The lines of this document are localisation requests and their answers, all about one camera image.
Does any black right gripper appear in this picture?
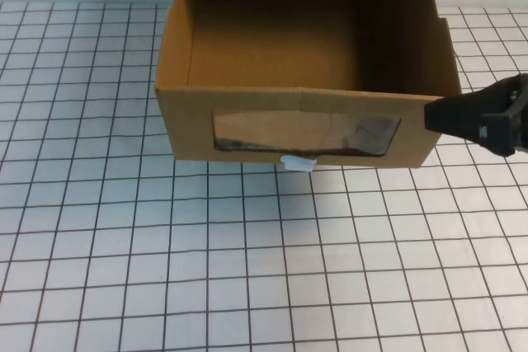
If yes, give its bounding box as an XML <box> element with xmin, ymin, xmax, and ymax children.
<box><xmin>423</xmin><ymin>73</ymin><xmax>528</xmax><ymax>158</ymax></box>

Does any white plastic pull tab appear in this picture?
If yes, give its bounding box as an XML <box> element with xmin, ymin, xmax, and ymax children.
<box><xmin>280</xmin><ymin>154</ymin><xmax>318</xmax><ymax>172</ymax></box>

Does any white black-grid tablecloth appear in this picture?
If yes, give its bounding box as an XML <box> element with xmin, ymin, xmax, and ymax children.
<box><xmin>0</xmin><ymin>0</ymin><xmax>528</xmax><ymax>352</ymax></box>

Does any brown cardboard drawer with window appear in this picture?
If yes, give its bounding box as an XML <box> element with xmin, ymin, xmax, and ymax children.
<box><xmin>154</xmin><ymin>0</ymin><xmax>463</xmax><ymax>171</ymax></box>

